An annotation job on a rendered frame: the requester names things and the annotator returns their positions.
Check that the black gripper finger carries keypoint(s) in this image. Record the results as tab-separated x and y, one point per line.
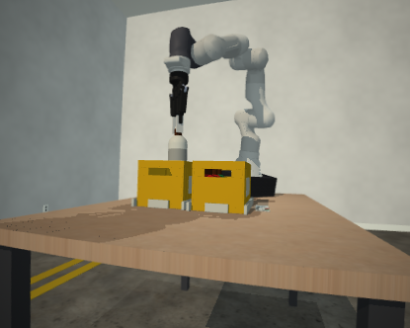
182	101
173	107

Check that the yellow divided crate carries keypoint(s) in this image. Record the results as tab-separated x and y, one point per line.
216	190
164	180

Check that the white bottle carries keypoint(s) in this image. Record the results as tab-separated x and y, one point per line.
177	147

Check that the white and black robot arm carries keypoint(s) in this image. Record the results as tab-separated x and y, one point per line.
211	48

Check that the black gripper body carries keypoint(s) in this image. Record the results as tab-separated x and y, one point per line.
183	79

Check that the white paper pick list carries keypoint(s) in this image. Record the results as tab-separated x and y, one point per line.
262	208

